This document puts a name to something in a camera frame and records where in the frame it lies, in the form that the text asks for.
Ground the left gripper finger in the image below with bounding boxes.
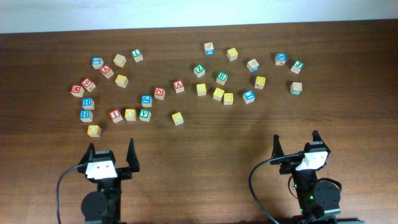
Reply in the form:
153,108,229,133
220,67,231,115
78,143,95,165
126,138,140,172

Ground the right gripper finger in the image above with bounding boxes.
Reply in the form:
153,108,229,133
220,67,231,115
312,130,323,144
271,134,284,159

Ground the red I block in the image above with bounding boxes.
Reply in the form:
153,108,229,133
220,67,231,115
109,110,123,123

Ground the yellow C block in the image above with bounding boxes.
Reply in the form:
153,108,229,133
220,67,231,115
172,112,184,126

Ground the red a block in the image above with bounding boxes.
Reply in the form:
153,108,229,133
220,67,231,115
100,65,114,79
173,80,185,93

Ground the green R block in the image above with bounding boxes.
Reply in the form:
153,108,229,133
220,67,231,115
216,72,228,85

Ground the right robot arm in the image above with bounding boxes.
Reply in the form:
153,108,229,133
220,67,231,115
271,131,342,223

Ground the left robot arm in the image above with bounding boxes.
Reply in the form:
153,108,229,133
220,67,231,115
78,139,140,224

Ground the yellow D block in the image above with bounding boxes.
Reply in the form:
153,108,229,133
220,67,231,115
87,124,101,138

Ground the blue H block lower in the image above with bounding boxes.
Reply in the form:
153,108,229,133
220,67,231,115
80,110,93,122

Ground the blue h block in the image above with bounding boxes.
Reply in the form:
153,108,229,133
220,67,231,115
80,110,93,122
81,98,95,110

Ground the yellow O block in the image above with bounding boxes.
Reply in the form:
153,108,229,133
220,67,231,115
124,108,137,121

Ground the green V block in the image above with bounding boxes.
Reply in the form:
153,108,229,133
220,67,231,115
139,109,152,122

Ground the blue H block upper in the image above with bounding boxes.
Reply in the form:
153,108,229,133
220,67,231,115
81,98,95,110

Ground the wood block green side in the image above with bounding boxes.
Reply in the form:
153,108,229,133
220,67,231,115
290,82,302,95

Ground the blue P block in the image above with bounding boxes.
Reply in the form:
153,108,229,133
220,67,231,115
141,95,152,108

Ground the blue E block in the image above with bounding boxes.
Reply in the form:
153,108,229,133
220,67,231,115
243,90,256,104

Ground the red M block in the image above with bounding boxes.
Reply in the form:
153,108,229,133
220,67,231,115
70,85,85,97

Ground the red Q block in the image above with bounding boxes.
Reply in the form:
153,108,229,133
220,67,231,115
154,87,165,100

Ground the red 6 block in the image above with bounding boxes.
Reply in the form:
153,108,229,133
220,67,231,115
81,78,96,92

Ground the yellow block right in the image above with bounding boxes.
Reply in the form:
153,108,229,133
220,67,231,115
254,76,266,89

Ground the yellow E block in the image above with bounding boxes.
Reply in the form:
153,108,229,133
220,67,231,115
223,93,234,105

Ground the green J block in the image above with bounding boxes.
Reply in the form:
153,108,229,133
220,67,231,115
290,60,305,74

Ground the yellow block upper left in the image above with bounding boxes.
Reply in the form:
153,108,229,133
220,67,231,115
115,74,129,88

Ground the yellow block tilted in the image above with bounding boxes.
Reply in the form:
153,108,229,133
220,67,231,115
213,88,224,101

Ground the blue K block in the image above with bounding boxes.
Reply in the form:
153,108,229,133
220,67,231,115
275,53,287,65

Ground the wood block blue edge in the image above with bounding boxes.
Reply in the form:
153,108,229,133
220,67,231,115
247,59,259,73

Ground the blue 5 block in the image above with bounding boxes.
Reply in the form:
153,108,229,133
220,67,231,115
91,57,104,70

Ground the yellow S block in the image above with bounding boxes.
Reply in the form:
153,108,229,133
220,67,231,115
197,83,207,96

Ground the plain wood yellow block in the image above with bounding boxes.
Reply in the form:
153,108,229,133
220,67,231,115
113,54,127,68

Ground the green L block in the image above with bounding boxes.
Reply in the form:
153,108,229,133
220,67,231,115
131,49,143,62

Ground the yellow block top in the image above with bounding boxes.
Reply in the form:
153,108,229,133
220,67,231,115
226,47,238,62

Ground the green Z block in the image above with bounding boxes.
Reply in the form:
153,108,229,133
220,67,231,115
193,64,205,78

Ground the wood block blue side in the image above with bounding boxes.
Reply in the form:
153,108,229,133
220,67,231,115
204,42,215,55

